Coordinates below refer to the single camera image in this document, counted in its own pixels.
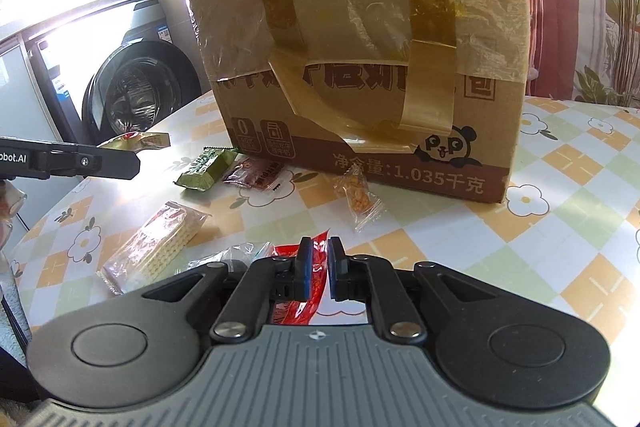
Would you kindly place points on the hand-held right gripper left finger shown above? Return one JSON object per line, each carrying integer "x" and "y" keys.
{"x": 302, "y": 267}

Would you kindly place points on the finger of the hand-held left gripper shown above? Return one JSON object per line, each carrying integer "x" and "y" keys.
{"x": 95, "y": 162}

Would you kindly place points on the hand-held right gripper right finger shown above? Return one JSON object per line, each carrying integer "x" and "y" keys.
{"x": 336, "y": 267}

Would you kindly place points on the golden snack packet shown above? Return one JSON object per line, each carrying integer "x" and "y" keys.
{"x": 150, "y": 139}

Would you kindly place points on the taped cardboard box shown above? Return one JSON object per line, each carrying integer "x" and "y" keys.
{"x": 360, "y": 57}

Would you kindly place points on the person's left hand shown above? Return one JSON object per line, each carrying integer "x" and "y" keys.
{"x": 10, "y": 199}

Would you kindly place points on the clear crumpled snack packet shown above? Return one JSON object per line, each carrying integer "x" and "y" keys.
{"x": 235, "y": 254}

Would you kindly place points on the clear packet of orange nuts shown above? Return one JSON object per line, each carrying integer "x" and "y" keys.
{"x": 357, "y": 199}

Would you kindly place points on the grey washing machine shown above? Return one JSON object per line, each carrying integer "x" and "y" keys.
{"x": 140, "y": 92}

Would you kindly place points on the wafer biscuit packet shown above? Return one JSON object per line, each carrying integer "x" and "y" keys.
{"x": 150, "y": 247}

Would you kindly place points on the dark red snack packet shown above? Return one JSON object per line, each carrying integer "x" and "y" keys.
{"x": 255, "y": 174}

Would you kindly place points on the green snack packet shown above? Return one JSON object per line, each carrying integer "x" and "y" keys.
{"x": 205, "y": 169}

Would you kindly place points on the floral checkered tablecloth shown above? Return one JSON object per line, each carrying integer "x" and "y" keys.
{"x": 550, "y": 217}

